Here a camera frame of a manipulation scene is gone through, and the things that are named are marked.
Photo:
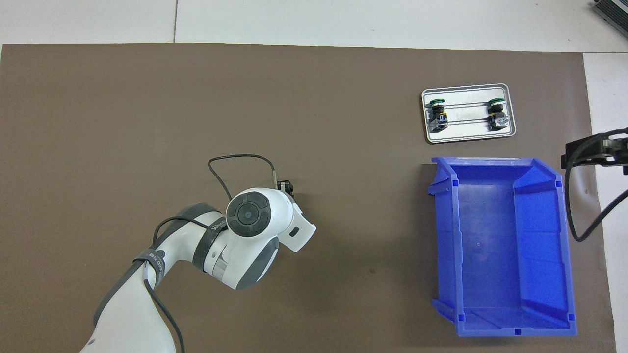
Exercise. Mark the green push button switch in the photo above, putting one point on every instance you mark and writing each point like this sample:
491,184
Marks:
437,117
497,117

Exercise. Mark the grey ribbed device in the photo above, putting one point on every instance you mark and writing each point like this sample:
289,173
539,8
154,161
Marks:
613,12

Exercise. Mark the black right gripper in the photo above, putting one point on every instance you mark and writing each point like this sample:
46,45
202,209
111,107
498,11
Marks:
620,157

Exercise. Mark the blue plastic storage bin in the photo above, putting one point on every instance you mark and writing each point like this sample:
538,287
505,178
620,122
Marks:
495,245

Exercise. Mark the grey metal tray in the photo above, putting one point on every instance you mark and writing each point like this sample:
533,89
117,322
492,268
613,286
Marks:
468,136

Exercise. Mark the brown table mat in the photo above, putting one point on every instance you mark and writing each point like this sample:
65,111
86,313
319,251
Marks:
147,122

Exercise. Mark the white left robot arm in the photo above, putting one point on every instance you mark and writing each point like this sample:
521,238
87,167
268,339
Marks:
245,245

